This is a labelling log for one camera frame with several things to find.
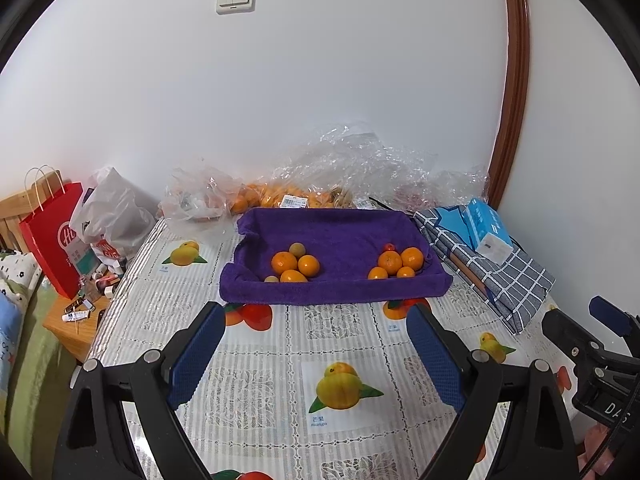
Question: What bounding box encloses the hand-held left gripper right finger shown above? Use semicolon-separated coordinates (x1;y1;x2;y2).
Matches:
406;304;581;480

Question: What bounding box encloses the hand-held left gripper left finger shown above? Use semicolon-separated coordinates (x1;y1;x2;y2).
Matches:
52;301;227;480

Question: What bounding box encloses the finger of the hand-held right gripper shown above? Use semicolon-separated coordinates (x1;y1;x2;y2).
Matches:
588;296;640;346
541;307;609;374

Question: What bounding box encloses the large orange mandarin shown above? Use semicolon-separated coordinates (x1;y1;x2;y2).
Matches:
271;251;299;276

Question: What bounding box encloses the purple towel covered tray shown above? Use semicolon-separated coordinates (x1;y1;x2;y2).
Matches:
220;206;454;307

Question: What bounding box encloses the person's right hand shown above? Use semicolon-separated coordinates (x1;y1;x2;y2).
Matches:
575;425;608;476

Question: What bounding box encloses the grey checked cloth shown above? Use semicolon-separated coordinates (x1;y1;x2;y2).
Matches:
412;207;557;335

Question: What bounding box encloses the brown wooden stick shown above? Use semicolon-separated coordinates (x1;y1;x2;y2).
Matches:
450;252;493;301

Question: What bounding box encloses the fruit print tablecloth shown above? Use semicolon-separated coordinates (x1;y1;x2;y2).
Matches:
85;215;601;480

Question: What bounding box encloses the wooden nightstand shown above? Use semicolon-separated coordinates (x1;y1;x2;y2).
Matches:
42;292;108;363

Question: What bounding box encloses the blue tissue pack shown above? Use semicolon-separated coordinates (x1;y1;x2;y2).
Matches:
460;198;516;264

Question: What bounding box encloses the blue star shaped paper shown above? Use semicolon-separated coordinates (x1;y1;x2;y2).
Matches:
432;206;473;251

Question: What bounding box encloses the red white packet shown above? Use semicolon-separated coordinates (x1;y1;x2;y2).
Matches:
90;239;126;263

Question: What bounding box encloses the teal white box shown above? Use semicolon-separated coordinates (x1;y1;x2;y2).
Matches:
74;246;98;277

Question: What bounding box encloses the empty clear plastic bag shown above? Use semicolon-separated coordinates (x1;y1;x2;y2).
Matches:
159;157;246;226

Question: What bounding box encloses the green bedsheet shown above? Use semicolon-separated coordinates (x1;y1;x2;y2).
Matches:
0;280;76;441

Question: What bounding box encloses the white plastic bag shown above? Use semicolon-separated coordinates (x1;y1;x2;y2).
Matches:
70;166;158;261

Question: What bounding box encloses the clear bag of mandarins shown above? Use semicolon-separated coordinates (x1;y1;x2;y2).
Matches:
227;180;353;211

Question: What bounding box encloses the red paper bag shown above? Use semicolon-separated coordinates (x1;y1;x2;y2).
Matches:
19;164;85;301

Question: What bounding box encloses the white printed pillow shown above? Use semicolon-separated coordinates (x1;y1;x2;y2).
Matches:
0;250;43;301

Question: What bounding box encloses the crumpled clear plastic wrap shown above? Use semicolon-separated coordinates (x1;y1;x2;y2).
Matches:
270;122;491;211

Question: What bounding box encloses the wooden headboard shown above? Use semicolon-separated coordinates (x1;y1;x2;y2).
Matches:
0;180;51;256

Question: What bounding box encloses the brown wooden door frame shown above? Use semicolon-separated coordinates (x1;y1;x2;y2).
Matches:
487;0;531;208

